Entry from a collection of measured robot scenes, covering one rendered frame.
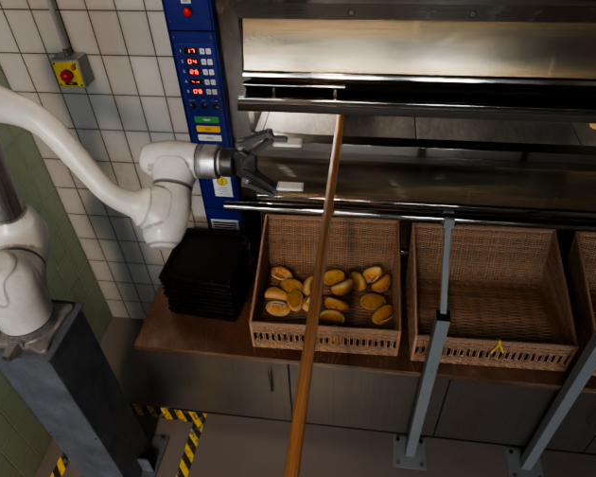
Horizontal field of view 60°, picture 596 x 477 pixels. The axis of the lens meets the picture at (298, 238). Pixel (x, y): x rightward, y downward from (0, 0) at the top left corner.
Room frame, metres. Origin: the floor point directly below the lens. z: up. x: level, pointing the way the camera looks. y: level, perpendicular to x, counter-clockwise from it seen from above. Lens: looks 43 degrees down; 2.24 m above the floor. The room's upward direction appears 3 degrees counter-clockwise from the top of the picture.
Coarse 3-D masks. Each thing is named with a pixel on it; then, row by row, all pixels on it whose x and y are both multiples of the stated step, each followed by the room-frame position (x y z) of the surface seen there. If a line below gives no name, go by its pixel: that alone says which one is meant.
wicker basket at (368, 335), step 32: (288, 224) 1.60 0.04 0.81; (320, 224) 1.59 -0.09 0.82; (384, 224) 1.56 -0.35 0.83; (352, 256) 1.53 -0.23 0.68; (384, 256) 1.52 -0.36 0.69; (256, 288) 1.31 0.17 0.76; (352, 288) 1.44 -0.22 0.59; (256, 320) 1.25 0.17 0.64; (288, 320) 1.29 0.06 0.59; (320, 320) 1.28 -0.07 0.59; (352, 320) 1.27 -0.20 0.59; (352, 352) 1.12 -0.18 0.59; (384, 352) 1.11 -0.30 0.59
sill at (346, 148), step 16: (256, 144) 1.68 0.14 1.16; (272, 144) 1.67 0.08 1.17; (304, 144) 1.65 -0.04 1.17; (320, 144) 1.64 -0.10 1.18; (352, 144) 1.62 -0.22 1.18; (368, 144) 1.61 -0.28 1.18; (384, 144) 1.61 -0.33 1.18; (400, 144) 1.60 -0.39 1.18; (416, 144) 1.60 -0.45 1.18; (432, 144) 1.59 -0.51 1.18; (448, 144) 1.59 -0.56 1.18; (464, 144) 1.58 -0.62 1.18; (480, 144) 1.58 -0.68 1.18; (496, 144) 1.57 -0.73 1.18; (512, 144) 1.57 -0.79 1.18; (528, 144) 1.56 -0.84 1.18; (544, 144) 1.56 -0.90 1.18; (512, 160) 1.52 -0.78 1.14; (528, 160) 1.51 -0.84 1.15; (544, 160) 1.50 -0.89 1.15; (560, 160) 1.49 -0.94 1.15; (576, 160) 1.48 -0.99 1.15; (592, 160) 1.48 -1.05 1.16
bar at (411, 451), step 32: (448, 224) 1.18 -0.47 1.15; (480, 224) 1.18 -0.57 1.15; (512, 224) 1.16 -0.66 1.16; (544, 224) 1.15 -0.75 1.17; (576, 224) 1.14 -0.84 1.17; (448, 256) 1.12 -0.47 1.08; (448, 320) 0.97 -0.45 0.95; (576, 384) 0.89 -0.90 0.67; (416, 416) 0.97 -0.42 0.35; (416, 448) 1.01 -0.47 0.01; (512, 448) 0.98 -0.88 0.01; (544, 448) 0.89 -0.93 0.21
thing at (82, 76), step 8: (56, 56) 1.74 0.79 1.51; (72, 56) 1.74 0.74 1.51; (80, 56) 1.74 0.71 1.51; (56, 64) 1.71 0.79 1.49; (64, 64) 1.71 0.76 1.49; (72, 64) 1.70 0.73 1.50; (80, 64) 1.71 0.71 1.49; (88, 64) 1.76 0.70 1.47; (56, 72) 1.71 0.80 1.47; (72, 72) 1.70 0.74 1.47; (80, 72) 1.70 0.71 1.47; (88, 72) 1.74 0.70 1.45; (72, 80) 1.71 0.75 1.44; (80, 80) 1.70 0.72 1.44; (88, 80) 1.73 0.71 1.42
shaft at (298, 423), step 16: (336, 128) 1.69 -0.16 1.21; (336, 144) 1.58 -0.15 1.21; (336, 160) 1.48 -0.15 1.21; (336, 176) 1.40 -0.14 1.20; (320, 240) 1.09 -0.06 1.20; (320, 256) 1.02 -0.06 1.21; (320, 272) 0.96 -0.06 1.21; (320, 288) 0.91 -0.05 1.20; (320, 304) 0.86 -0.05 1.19; (304, 352) 0.71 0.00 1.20; (304, 368) 0.66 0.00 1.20; (304, 384) 0.62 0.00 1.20; (304, 400) 0.58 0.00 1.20; (304, 416) 0.55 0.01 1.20; (304, 432) 0.52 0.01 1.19; (288, 448) 0.48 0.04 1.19; (288, 464) 0.45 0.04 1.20
